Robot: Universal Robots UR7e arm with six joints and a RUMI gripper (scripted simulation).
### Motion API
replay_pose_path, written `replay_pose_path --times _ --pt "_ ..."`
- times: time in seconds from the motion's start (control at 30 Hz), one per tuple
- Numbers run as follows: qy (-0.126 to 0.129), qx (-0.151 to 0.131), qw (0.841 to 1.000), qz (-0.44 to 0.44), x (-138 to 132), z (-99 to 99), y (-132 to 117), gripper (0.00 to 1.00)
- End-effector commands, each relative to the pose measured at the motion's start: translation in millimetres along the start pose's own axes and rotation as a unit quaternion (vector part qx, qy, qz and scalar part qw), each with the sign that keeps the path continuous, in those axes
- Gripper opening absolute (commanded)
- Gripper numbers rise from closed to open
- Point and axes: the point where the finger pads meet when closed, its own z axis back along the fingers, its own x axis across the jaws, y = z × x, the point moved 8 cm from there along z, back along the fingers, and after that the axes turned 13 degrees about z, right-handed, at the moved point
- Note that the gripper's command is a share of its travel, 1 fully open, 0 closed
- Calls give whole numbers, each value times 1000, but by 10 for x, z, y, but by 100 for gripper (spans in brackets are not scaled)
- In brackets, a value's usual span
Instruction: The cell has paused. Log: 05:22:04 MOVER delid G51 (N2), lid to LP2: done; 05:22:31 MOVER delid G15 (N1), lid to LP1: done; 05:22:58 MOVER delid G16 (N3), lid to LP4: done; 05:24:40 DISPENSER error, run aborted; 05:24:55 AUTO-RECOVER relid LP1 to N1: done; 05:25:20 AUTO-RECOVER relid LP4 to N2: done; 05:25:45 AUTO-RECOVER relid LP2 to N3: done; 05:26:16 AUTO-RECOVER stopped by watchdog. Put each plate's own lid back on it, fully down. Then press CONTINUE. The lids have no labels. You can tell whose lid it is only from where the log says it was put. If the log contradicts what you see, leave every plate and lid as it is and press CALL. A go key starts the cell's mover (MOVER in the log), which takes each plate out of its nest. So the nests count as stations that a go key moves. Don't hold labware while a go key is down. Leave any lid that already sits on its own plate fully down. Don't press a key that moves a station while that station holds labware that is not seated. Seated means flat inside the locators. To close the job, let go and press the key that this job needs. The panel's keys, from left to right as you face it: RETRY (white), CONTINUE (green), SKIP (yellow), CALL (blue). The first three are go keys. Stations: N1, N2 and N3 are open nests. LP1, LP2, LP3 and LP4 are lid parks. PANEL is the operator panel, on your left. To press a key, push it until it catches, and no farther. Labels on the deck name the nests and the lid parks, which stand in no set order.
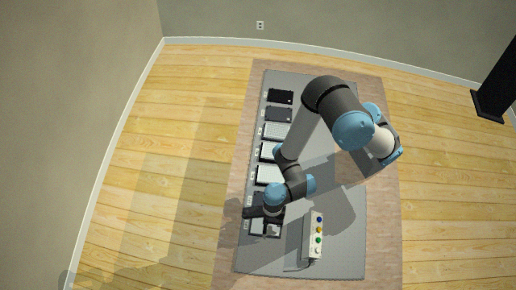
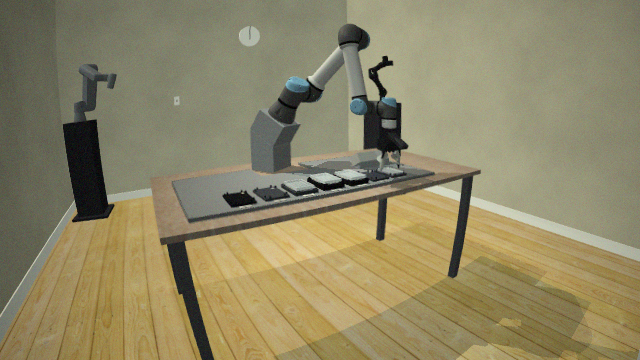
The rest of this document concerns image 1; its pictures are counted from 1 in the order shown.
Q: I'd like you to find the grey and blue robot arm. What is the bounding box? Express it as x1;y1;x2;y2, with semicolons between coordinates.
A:
242;75;403;219

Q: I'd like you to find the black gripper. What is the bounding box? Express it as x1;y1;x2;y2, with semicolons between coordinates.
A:
262;205;286;239

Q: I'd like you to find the white control panel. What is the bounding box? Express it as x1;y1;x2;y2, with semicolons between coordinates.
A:
300;210;323;269

